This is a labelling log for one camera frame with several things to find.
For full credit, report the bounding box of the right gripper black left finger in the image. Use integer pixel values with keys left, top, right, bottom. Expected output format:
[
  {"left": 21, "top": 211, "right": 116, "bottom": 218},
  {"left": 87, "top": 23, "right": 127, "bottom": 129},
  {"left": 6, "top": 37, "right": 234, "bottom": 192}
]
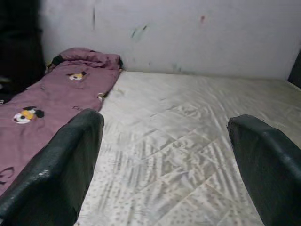
[{"left": 0, "top": 108, "right": 105, "bottom": 226}]

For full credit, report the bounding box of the pink cartoon print blanket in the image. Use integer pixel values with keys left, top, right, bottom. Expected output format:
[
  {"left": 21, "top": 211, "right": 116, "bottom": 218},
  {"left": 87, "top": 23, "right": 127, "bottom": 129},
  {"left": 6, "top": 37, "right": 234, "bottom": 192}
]
[{"left": 0, "top": 47, "right": 122, "bottom": 196}]

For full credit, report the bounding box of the white quilted mattress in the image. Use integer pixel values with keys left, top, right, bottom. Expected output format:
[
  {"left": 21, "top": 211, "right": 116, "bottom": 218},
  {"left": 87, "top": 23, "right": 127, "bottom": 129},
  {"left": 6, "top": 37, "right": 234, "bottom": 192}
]
[{"left": 75, "top": 70, "right": 301, "bottom": 226}]

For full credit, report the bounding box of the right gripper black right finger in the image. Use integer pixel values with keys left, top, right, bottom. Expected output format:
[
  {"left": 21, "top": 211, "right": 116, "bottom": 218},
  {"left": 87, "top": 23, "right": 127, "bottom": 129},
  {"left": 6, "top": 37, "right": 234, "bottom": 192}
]
[{"left": 227, "top": 114, "right": 301, "bottom": 226}]

